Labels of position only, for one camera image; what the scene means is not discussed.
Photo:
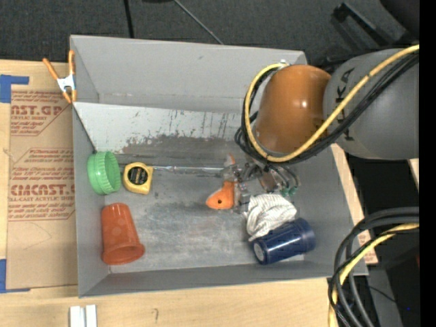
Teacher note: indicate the dark blue plastic jar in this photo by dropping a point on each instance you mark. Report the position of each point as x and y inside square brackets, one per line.
[286, 242]

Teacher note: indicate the brown cardboard board, red print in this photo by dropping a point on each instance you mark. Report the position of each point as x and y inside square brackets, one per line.
[41, 216]

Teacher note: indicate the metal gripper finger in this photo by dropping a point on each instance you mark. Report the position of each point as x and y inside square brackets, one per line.
[235, 174]
[242, 201]

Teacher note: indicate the grey metal bin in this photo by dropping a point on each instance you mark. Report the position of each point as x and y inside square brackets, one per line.
[190, 230]

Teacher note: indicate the orange plastic toy piece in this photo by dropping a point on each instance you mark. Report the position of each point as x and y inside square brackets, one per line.
[221, 198]

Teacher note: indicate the thin silver metal strip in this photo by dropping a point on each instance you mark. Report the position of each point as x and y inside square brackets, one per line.
[190, 170]

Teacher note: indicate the orange plastic cup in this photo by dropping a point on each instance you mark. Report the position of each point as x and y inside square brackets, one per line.
[119, 233]

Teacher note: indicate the green plastic lid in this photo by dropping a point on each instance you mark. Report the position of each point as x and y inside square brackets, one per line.
[102, 172]

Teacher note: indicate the white cloth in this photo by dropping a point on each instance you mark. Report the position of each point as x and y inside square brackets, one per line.
[269, 213]

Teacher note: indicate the yellow tape measure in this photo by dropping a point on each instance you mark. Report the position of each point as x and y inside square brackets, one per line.
[137, 177]

